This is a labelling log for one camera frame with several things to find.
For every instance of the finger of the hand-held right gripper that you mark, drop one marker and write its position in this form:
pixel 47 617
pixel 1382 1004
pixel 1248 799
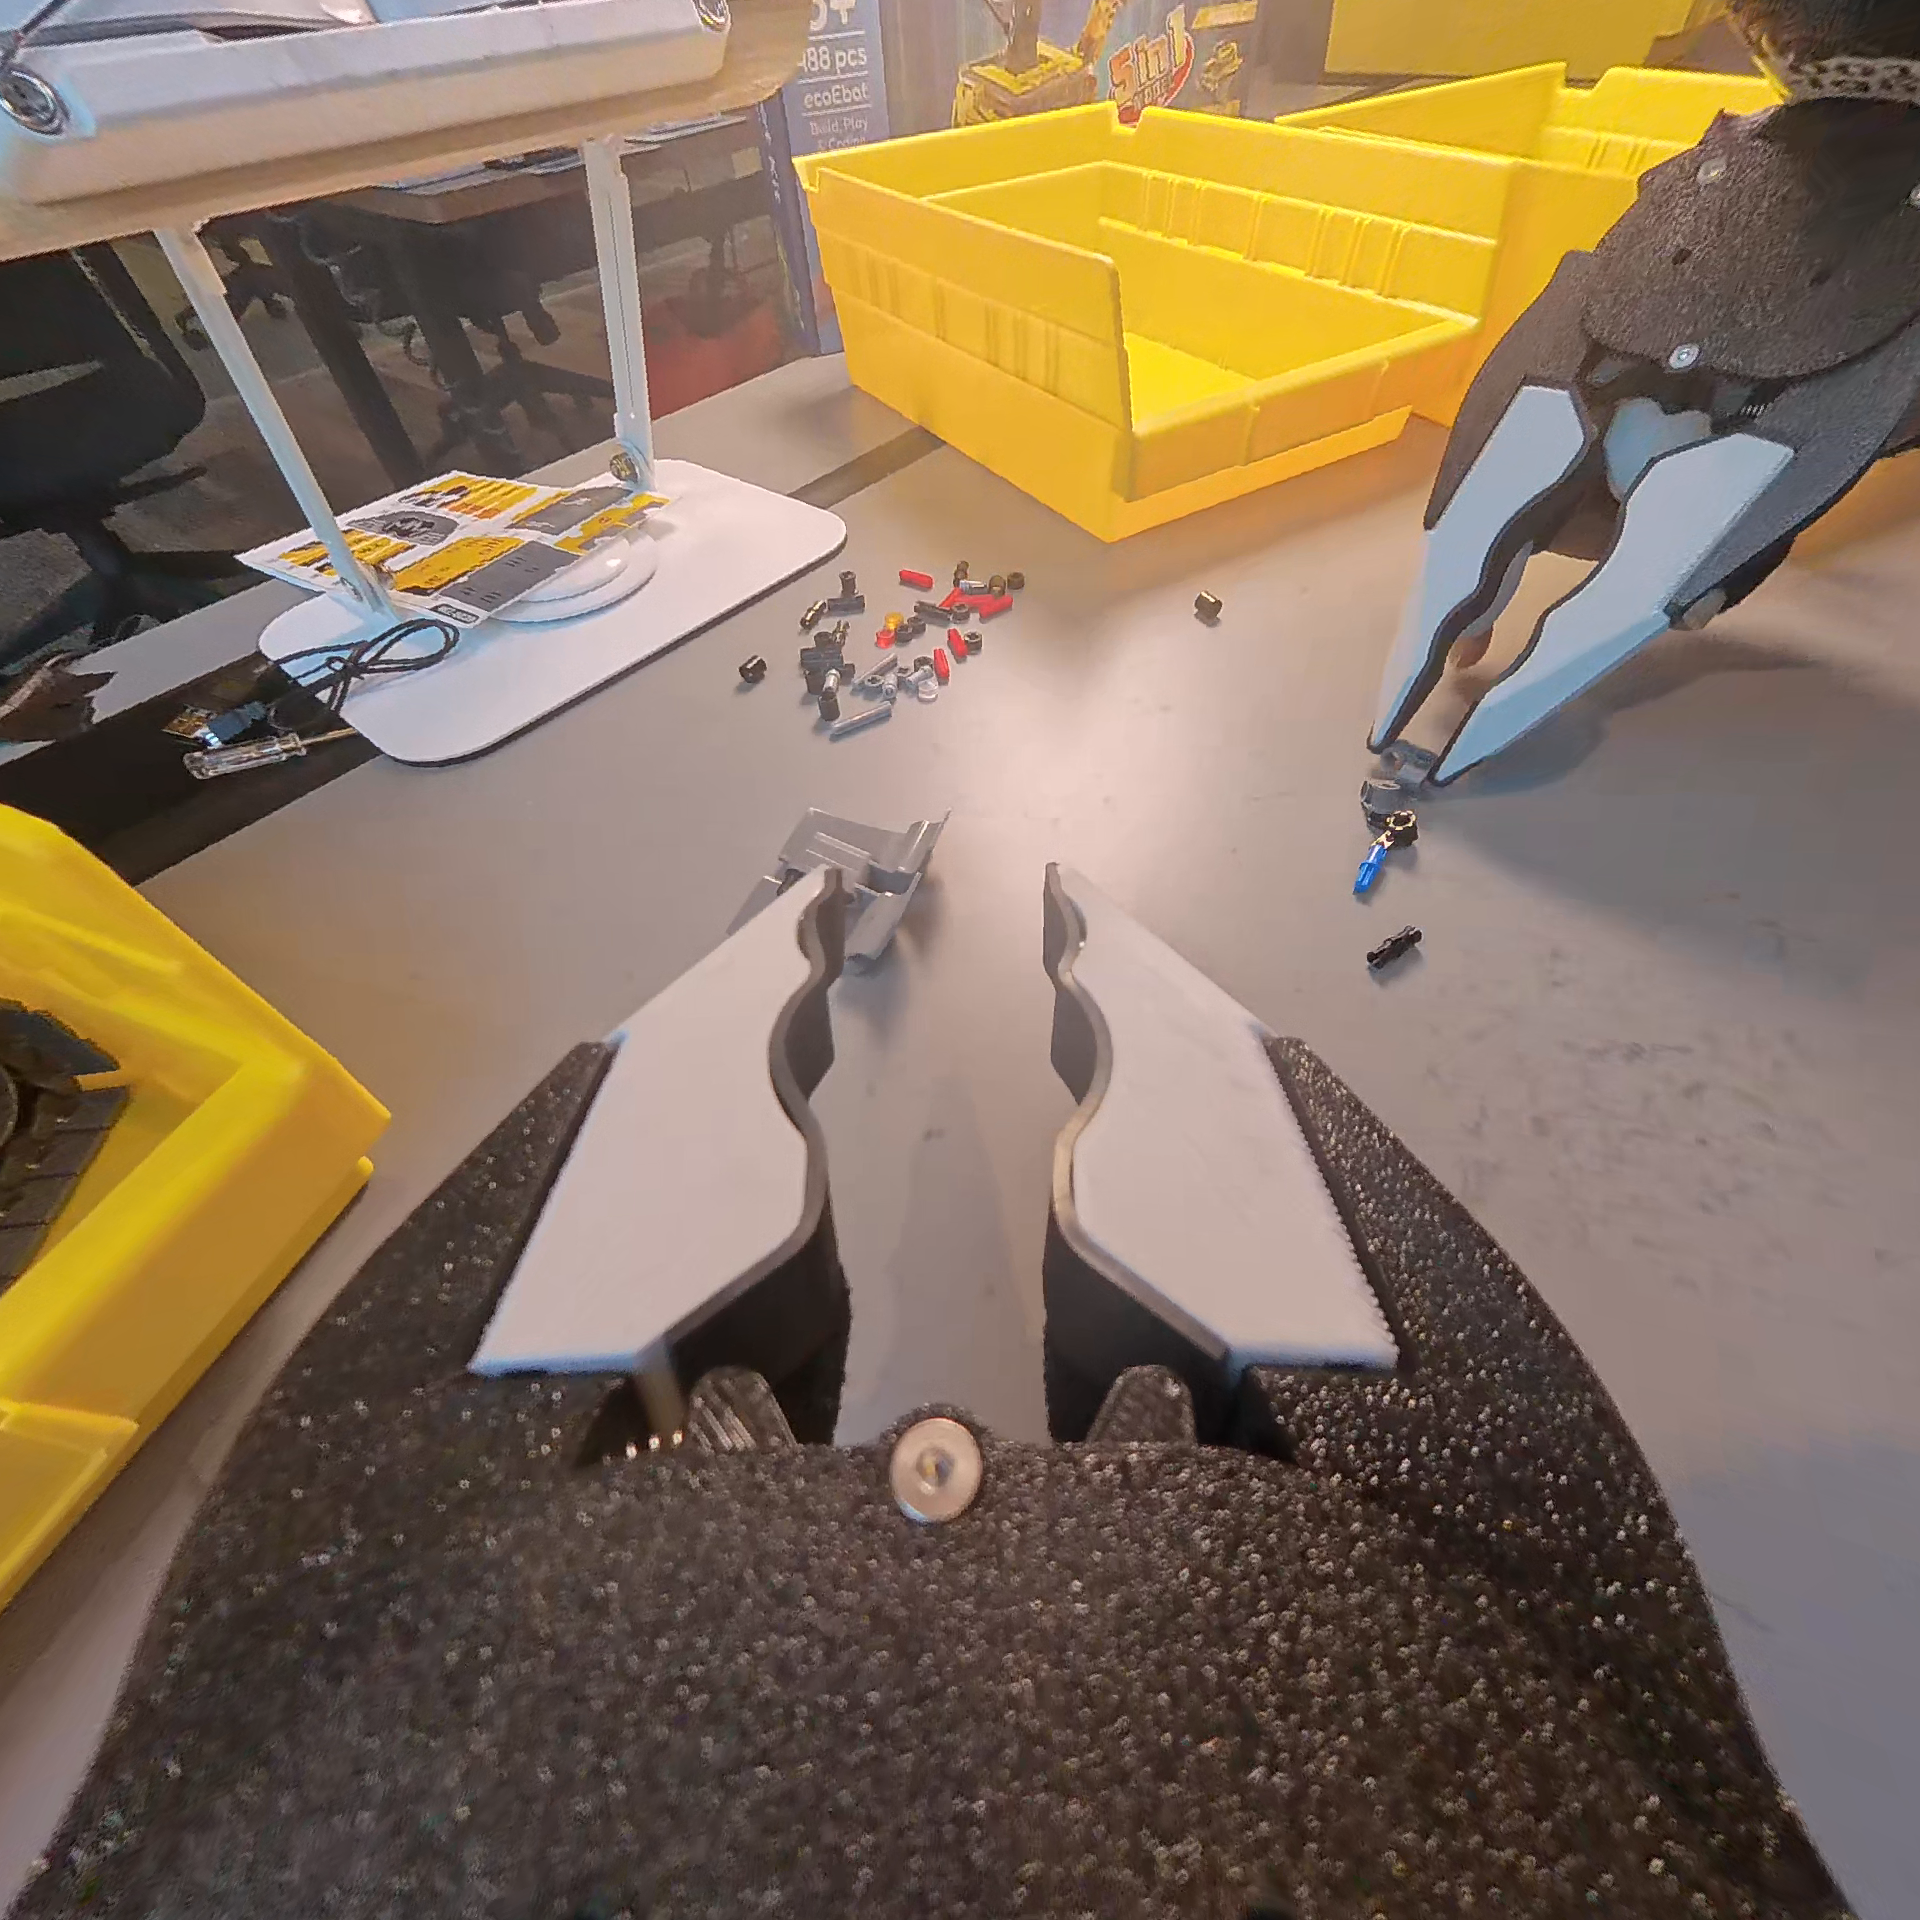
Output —
pixel 1664 540
pixel 1484 495

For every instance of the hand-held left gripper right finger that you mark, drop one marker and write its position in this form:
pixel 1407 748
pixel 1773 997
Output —
pixel 1215 1184

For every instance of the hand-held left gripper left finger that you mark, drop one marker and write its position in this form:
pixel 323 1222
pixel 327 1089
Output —
pixel 675 1170

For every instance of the yellow plastic bin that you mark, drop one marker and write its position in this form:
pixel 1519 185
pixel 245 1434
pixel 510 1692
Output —
pixel 974 329
pixel 254 1184
pixel 1560 210

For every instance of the black toy pin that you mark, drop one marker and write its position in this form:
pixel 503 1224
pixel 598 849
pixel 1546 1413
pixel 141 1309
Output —
pixel 1395 950

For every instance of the grey toy connector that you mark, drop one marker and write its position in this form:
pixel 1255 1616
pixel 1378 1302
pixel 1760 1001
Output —
pixel 1383 797

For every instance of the black toy connector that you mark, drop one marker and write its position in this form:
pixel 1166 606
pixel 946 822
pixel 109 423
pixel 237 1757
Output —
pixel 1400 828

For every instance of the blue toy pin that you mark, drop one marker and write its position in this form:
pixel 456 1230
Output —
pixel 1371 874

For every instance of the silver toy scoop part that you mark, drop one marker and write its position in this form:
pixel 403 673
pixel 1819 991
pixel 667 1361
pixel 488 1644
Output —
pixel 886 870

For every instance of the pile of small toy parts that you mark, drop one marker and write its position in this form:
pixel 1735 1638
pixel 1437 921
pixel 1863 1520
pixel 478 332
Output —
pixel 826 682

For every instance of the grey desk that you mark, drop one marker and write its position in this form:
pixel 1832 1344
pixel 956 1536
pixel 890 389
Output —
pixel 1575 1200

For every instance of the stacked yellow bins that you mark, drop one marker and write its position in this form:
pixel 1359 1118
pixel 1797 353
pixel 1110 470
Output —
pixel 1500 31

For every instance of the white folding stand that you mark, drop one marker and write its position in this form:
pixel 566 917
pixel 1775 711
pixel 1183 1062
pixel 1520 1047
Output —
pixel 704 586

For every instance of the yellow grey sticker sheet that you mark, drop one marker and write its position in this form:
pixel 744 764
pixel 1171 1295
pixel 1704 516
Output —
pixel 464 510

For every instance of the blue toy box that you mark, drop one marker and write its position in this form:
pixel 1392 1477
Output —
pixel 839 224

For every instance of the black office chair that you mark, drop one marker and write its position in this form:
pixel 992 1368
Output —
pixel 503 376
pixel 91 405

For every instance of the dark office table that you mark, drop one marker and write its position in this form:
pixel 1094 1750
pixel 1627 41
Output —
pixel 360 376

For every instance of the open instruction booklet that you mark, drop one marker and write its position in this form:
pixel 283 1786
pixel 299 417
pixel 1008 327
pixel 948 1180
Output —
pixel 495 15

